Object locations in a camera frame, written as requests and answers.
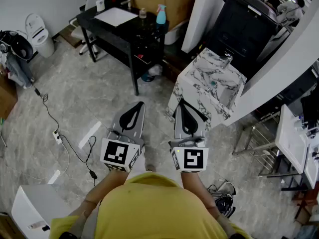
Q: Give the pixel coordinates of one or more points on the blue jeans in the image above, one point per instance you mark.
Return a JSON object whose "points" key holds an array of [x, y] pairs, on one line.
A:
{"points": [[18, 71]]}

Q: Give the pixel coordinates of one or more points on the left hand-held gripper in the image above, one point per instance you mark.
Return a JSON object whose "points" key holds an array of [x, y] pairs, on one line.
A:
{"points": [[117, 153]]}

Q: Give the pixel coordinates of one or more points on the white countertop basin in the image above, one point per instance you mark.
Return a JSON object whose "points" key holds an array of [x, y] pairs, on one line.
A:
{"points": [[291, 143]]}

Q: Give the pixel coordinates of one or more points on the small clear jar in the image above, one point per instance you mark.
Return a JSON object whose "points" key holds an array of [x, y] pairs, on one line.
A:
{"points": [[142, 14]]}

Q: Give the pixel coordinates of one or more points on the black copier machine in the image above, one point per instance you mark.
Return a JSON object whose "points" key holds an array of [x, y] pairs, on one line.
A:
{"points": [[241, 29]]}

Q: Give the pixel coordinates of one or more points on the person's white shorts legs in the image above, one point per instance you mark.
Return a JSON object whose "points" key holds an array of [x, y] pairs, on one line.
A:
{"points": [[139, 163]]}

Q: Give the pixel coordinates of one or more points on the teal and pink spray bottle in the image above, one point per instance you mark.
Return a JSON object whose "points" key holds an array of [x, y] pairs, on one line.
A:
{"points": [[161, 16]]}

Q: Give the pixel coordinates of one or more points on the person's yellow shirt torso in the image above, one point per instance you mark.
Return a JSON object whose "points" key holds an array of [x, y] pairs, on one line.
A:
{"points": [[154, 208]]}

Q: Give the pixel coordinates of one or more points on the black helmet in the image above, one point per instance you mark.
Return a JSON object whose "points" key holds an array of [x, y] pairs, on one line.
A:
{"points": [[18, 46]]}

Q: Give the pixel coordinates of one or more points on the person's left forearm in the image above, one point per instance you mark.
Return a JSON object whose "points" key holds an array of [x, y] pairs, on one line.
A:
{"points": [[99, 195]]}

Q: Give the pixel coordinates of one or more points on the person's right forearm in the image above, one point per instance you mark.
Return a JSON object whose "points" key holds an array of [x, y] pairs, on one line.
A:
{"points": [[199, 190]]}

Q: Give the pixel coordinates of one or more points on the large cardboard box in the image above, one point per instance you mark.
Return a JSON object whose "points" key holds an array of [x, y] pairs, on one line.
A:
{"points": [[172, 4]]}

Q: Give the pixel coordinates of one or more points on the marble sink basin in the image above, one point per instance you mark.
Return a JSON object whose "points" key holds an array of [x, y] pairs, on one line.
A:
{"points": [[209, 88]]}

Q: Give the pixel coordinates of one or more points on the clear plastic bag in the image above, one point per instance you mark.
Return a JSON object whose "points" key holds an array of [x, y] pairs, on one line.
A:
{"points": [[155, 70]]}

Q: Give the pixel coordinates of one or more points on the silver tabletop faucet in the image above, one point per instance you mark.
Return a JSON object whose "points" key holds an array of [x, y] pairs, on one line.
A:
{"points": [[126, 2]]}

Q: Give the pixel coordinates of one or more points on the white power strip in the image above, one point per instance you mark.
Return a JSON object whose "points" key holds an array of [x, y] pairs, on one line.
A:
{"points": [[57, 137]]}

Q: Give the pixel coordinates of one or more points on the metal rack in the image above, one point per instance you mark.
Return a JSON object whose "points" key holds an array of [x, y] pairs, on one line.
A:
{"points": [[259, 143]]}

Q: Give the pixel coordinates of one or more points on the small cardboard box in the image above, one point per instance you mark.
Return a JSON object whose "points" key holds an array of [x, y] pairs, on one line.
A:
{"points": [[7, 96]]}

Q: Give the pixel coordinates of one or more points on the white office chair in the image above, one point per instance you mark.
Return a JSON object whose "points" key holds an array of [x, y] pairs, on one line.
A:
{"points": [[83, 34]]}

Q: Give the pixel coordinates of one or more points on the chrome sink faucet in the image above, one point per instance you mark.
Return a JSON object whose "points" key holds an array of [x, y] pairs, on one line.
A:
{"points": [[226, 60]]}

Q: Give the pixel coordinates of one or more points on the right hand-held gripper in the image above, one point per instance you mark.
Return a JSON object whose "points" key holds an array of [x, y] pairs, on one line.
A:
{"points": [[193, 158]]}

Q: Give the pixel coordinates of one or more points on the white cabinet box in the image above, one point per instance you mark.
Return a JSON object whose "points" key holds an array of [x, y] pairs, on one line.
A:
{"points": [[35, 210]]}

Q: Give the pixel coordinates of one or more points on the black table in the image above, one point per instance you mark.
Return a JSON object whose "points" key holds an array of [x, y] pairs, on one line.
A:
{"points": [[129, 36]]}

